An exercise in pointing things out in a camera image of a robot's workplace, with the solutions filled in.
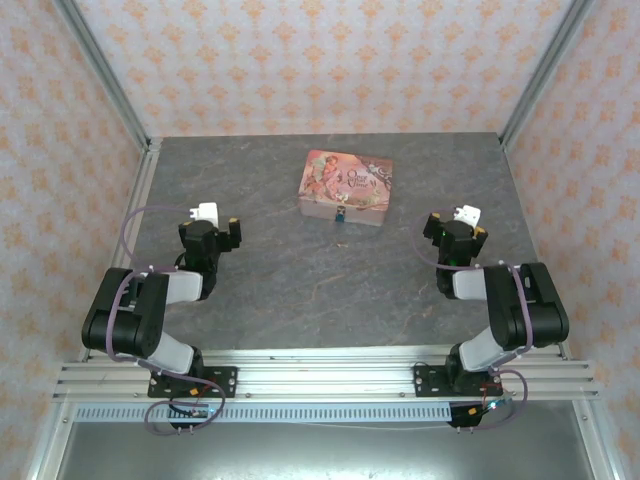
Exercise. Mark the blue padlock silver shackle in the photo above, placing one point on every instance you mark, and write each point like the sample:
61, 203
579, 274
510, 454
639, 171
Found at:
341, 216

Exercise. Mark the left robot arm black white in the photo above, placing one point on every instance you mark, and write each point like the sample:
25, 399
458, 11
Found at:
125, 320

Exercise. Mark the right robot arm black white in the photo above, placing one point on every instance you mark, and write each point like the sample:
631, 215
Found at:
530, 310

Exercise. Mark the pink decorated storage box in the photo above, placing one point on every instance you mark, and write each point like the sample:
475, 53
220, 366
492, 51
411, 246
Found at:
340, 180

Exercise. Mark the small electronics board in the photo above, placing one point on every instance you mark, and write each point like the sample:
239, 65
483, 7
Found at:
492, 406
197, 411

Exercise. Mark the aluminium front beam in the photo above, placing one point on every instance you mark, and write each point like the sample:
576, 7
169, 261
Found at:
325, 377

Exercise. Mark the grey metal panel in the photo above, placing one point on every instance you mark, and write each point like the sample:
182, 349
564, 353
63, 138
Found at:
325, 452

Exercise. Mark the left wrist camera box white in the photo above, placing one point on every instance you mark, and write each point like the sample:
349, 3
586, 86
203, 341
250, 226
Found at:
206, 214

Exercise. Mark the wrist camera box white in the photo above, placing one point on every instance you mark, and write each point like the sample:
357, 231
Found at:
206, 214
469, 215

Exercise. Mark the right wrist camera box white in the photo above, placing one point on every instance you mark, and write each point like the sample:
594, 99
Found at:
469, 215

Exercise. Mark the aluminium side rail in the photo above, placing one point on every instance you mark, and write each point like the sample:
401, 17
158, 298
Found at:
140, 200
525, 200

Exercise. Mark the aluminium frame post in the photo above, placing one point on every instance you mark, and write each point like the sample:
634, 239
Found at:
100, 70
545, 75

